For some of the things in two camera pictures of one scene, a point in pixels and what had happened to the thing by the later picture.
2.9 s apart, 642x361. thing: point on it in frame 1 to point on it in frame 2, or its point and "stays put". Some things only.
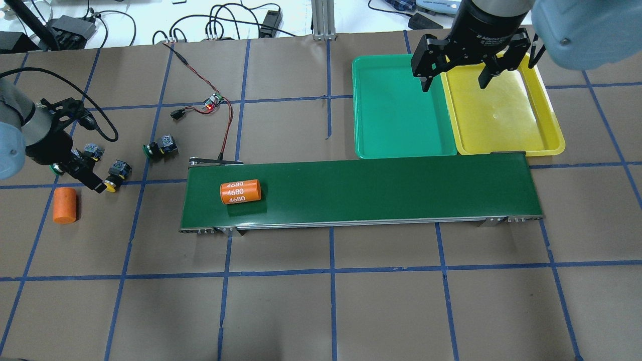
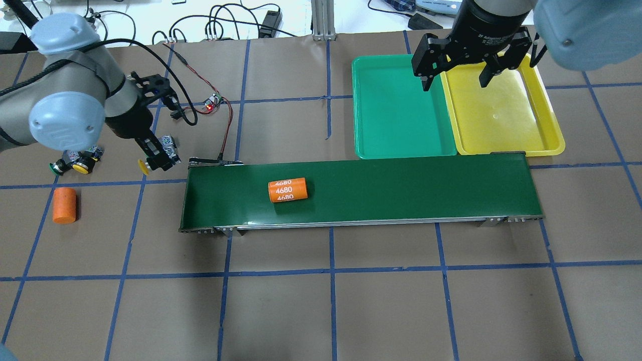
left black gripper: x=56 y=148 to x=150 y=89
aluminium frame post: x=323 y=14 stays put
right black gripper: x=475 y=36 stays put
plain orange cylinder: x=64 y=205 stays put
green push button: x=57 y=168 stays put
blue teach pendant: x=452 y=6 stays put
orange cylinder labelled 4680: x=239 y=191 to x=288 y=189
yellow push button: x=119 y=171 to x=144 y=167
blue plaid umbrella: x=400 y=5 stays put
